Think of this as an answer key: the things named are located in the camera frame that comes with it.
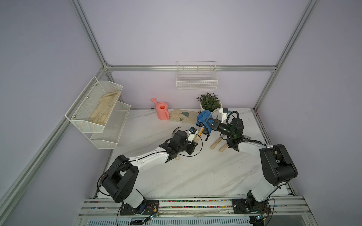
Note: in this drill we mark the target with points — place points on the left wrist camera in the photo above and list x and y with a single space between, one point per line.
192 134

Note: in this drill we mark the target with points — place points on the white mesh shelf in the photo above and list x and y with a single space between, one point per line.
109 138
83 108

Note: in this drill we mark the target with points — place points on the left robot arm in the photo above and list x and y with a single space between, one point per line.
120 178

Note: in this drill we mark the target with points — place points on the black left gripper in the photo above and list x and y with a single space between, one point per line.
192 146

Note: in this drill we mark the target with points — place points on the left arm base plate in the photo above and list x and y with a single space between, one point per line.
147 207

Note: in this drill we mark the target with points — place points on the potted green plant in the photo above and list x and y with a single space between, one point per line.
209 102

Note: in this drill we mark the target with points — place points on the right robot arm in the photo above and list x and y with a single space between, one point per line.
277 166

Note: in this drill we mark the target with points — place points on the blue microfibre rag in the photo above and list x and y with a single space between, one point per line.
204 115

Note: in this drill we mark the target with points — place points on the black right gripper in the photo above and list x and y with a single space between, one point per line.
216 124

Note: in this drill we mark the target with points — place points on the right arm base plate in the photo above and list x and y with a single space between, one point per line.
249 206

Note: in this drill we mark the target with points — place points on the upper white mesh shelf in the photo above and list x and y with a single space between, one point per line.
83 108

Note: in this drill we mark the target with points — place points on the white wire wall basket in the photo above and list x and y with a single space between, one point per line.
196 76

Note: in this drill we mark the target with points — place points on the beige glove in shelf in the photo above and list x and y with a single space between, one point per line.
104 108

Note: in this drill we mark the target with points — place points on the aluminium front rail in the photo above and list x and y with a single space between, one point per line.
193 207

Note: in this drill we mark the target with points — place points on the lower white mesh shelf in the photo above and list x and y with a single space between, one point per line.
109 138

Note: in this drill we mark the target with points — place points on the pink watering can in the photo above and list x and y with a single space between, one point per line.
161 110

